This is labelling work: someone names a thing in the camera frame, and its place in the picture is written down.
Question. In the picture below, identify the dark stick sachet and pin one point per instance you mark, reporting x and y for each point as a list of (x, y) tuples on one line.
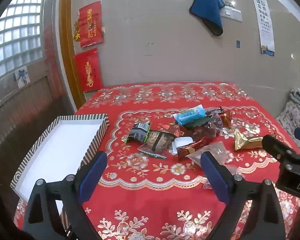
[(213, 111)]

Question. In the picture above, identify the blue towel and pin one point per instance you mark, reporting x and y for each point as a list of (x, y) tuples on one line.
[(207, 2)]

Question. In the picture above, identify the clear bag of red dates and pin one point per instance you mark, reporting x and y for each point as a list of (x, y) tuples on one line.
[(199, 132)]

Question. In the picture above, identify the red foil packet gold end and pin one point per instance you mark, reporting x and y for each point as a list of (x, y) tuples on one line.
[(226, 118)]

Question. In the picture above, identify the white wall switch panel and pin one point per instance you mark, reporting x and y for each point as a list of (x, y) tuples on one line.
[(233, 13)]

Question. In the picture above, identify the wooden door frame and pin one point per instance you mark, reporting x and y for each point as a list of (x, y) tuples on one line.
[(67, 42)]

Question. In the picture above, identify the small red wall poster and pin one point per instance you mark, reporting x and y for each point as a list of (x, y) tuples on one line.
[(88, 70)]

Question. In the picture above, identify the clear packet of brown snack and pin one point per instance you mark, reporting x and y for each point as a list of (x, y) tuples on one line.
[(157, 141)]

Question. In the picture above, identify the eye chart poster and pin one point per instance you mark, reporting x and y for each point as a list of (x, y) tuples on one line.
[(263, 17)]

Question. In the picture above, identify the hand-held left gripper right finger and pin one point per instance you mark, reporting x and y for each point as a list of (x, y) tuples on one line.
[(214, 175)]

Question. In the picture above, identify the glass block window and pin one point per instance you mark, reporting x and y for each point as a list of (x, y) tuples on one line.
[(17, 30)]

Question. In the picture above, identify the gold paper ornament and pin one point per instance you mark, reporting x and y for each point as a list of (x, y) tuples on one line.
[(77, 31)]

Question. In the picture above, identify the black green snack packet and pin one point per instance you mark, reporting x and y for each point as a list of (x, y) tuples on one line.
[(138, 131)]

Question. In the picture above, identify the red floral tablecloth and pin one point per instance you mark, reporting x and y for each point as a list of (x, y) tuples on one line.
[(150, 185)]

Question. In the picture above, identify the blue white snack packet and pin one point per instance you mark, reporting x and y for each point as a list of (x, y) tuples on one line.
[(188, 115)]

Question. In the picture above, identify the striped cardboard box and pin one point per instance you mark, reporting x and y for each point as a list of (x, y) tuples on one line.
[(65, 142)]

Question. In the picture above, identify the clear bag of dark dates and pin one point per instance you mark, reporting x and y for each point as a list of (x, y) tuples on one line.
[(216, 122)]

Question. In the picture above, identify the red packet with gold print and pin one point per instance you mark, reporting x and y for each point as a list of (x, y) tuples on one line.
[(188, 151)]

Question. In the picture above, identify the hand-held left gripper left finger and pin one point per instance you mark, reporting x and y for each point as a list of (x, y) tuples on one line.
[(95, 172)]

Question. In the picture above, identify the large red wall poster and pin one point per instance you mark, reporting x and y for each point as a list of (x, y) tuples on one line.
[(91, 25)]

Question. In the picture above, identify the blue flower sticker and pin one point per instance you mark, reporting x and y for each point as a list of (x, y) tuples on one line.
[(22, 77)]

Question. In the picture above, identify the clear bag of nuts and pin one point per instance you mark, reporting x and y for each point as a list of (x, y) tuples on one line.
[(217, 152)]

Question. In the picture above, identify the small blue wall sticker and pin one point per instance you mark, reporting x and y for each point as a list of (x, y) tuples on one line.
[(238, 43)]

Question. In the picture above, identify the small white plastic tub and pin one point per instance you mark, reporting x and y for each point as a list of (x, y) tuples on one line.
[(182, 142)]

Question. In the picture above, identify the dark green snack packet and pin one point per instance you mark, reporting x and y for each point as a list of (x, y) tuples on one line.
[(198, 124)]

